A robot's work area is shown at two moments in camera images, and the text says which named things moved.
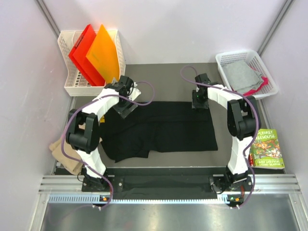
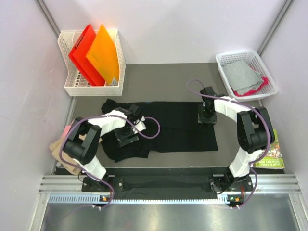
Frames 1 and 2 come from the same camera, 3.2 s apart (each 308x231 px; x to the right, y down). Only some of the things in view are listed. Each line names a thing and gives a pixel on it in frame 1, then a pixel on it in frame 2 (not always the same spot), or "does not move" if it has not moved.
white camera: [134, 92] -> [139, 125]
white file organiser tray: [76, 83] does not move
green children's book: [265, 151] does not move
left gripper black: [123, 111] -> [122, 140]
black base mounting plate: [121, 183] does not move
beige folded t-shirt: [74, 167] does not move
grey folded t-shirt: [241, 77] does not move
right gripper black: [195, 104] -> [202, 119]
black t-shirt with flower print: [155, 127] does not move
